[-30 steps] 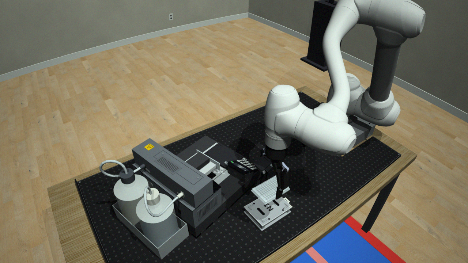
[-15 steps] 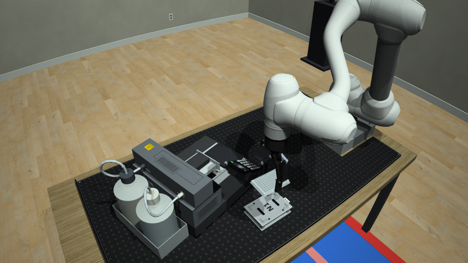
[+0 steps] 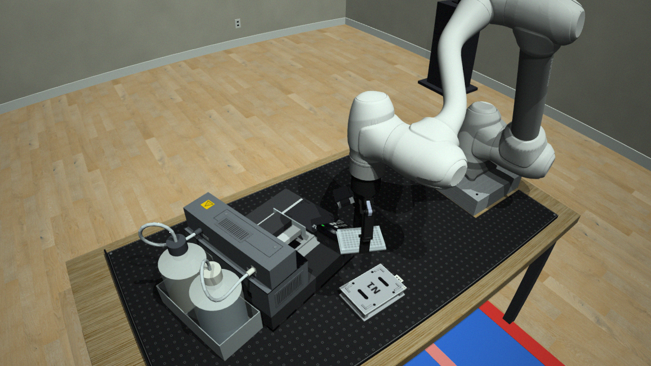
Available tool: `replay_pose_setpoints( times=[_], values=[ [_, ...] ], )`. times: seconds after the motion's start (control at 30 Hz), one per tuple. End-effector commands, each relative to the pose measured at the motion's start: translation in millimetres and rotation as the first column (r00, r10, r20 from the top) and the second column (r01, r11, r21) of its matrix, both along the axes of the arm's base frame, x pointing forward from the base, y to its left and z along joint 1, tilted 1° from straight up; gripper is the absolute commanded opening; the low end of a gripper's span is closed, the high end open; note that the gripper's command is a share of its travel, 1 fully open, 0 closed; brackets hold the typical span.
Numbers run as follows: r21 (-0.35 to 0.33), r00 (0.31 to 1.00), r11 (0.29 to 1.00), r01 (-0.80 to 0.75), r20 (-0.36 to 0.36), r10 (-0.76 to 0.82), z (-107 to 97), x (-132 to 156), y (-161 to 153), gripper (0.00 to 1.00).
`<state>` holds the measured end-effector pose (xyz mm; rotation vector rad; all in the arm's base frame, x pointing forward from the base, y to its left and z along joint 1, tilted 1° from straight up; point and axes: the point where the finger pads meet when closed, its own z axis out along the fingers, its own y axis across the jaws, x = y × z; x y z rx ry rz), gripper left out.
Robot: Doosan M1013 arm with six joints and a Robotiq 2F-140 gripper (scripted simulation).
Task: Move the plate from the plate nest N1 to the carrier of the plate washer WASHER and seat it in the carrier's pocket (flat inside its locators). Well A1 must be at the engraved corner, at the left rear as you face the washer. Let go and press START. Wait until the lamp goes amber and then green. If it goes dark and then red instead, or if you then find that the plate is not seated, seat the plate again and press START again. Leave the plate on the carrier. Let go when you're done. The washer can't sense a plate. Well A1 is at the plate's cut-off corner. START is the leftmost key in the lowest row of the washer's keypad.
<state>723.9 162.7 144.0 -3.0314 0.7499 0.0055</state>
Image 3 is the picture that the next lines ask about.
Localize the white plastic bottle with black cap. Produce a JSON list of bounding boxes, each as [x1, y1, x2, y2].
[[158, 234, 207, 314]]

